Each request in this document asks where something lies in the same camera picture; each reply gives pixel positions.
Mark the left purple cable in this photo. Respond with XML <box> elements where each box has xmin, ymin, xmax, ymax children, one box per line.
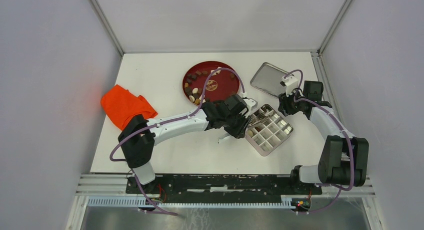
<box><xmin>109</xmin><ymin>67</ymin><xmax>247</xmax><ymax>163</ymax></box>

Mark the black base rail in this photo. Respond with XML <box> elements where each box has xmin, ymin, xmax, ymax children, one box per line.
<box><xmin>125</xmin><ymin>174</ymin><xmax>322</xmax><ymax>203</ymax></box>

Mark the metal tongs white handle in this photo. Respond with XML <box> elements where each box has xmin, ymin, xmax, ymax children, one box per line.
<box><xmin>218</xmin><ymin>109</ymin><xmax>275</xmax><ymax>143</ymax></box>

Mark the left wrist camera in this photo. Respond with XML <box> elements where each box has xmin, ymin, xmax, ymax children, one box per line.
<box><xmin>240</xmin><ymin>92</ymin><xmax>258</xmax><ymax>115</ymax></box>

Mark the silver tin lid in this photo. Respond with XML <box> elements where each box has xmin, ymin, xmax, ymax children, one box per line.
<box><xmin>250</xmin><ymin>62</ymin><xmax>288</xmax><ymax>98</ymax></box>

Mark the red round tray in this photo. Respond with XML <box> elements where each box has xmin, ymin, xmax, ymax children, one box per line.
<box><xmin>182</xmin><ymin>61</ymin><xmax>241</xmax><ymax>105</ymax></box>

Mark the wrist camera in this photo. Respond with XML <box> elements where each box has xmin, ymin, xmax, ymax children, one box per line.
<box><xmin>281</xmin><ymin>75</ymin><xmax>299</xmax><ymax>97</ymax></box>
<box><xmin>240</xmin><ymin>92</ymin><xmax>258</xmax><ymax>115</ymax></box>

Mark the orange cloth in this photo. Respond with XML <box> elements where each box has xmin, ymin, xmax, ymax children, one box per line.
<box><xmin>100</xmin><ymin>84</ymin><xmax>158</xmax><ymax>130</ymax></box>

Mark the pink compartment box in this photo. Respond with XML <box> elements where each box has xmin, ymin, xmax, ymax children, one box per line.
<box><xmin>245</xmin><ymin>104</ymin><xmax>294</xmax><ymax>156</ymax></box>

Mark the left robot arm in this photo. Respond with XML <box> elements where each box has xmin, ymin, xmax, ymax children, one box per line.
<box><xmin>113</xmin><ymin>94</ymin><xmax>258</xmax><ymax>194</ymax></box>

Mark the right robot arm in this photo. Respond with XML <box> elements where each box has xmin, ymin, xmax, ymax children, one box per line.
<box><xmin>278</xmin><ymin>79</ymin><xmax>369</xmax><ymax>194</ymax></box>

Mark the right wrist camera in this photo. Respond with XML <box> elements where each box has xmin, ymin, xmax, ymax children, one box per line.
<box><xmin>281</xmin><ymin>75</ymin><xmax>299</xmax><ymax>97</ymax></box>

